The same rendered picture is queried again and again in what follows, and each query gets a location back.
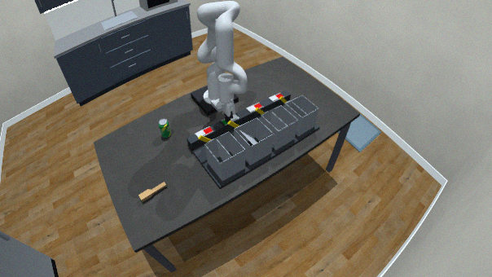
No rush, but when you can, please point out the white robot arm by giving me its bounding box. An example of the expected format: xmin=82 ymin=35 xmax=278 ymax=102
xmin=197 ymin=1 xmax=248 ymax=112

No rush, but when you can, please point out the green drink can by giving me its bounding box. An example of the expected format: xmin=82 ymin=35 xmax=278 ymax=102
xmin=159 ymin=119 xmax=171 ymax=138

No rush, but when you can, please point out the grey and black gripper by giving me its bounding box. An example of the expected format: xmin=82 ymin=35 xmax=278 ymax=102
xmin=222 ymin=101 xmax=235 ymax=122

